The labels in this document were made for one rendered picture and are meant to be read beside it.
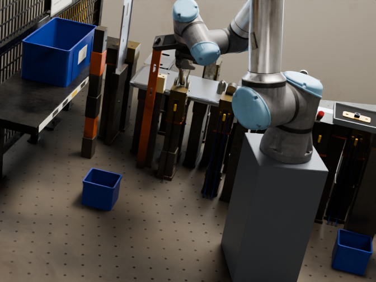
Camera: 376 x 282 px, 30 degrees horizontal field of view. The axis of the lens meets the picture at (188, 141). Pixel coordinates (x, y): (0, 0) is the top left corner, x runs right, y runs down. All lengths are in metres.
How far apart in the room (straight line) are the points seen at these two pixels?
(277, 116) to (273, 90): 0.07
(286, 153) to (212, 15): 2.45
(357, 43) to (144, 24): 1.36
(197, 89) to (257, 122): 0.81
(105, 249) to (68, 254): 0.12
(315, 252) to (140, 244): 0.58
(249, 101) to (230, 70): 2.67
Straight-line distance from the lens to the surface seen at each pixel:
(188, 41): 2.02
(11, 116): 2.15
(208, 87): 2.62
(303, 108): 1.90
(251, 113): 1.81
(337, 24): 4.54
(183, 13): 2.02
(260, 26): 1.79
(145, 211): 2.36
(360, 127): 2.17
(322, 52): 4.57
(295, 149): 1.95
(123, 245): 2.19
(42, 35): 2.54
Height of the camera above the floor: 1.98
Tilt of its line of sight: 26 degrees down
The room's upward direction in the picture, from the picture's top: 10 degrees clockwise
